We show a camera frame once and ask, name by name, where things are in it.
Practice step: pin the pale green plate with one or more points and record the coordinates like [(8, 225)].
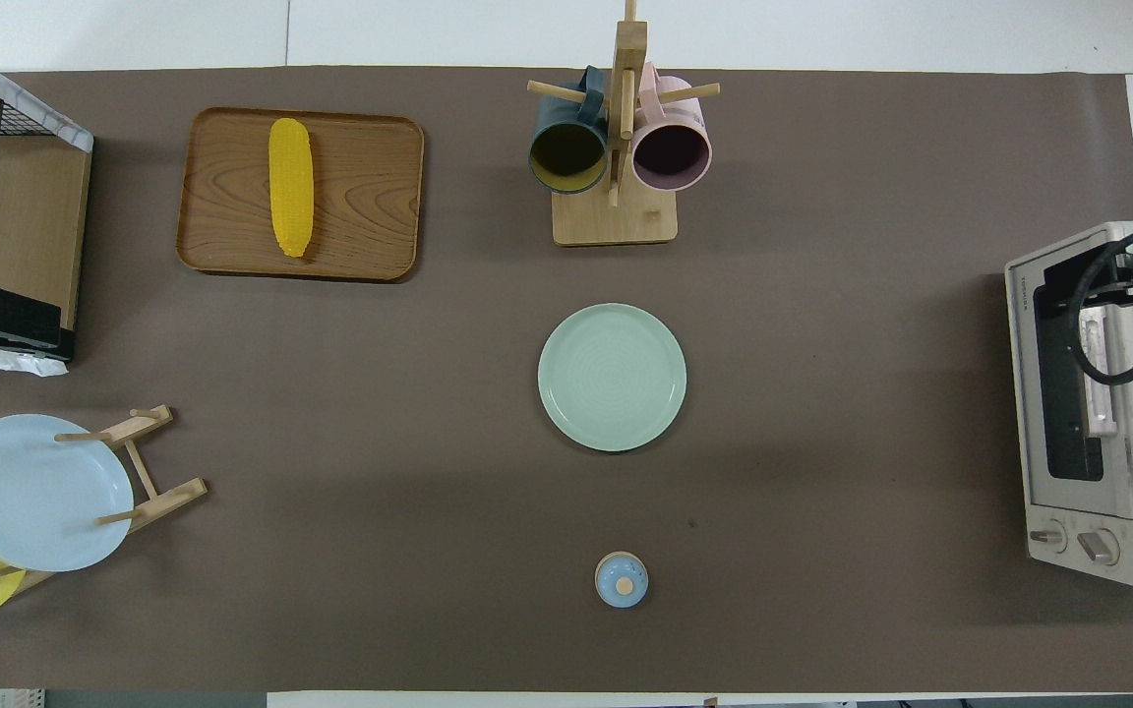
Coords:
[(612, 378)]

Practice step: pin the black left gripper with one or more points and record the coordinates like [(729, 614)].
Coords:
[(11, 307)]

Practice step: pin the oven control knob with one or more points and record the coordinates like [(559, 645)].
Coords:
[(1099, 547), (1048, 537)]

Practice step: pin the light blue plate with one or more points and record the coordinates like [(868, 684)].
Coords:
[(35, 492)]

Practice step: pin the wooden plate rack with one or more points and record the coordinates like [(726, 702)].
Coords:
[(173, 497)]

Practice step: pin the pink mug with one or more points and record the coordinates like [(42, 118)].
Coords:
[(670, 157)]

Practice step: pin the wooden serving tray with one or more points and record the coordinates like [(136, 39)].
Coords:
[(360, 197)]

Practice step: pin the wooden mug tree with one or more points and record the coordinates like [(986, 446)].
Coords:
[(616, 221)]

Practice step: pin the brown table mat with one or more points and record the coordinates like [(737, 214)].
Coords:
[(380, 442)]

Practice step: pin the glass oven door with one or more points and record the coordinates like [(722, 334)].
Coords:
[(1068, 413)]

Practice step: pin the white crumpled plastic piece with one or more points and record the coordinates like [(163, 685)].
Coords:
[(11, 364)]

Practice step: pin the dark teal mug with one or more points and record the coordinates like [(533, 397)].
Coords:
[(566, 157)]

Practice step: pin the small blue white bell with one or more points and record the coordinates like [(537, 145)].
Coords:
[(621, 580)]

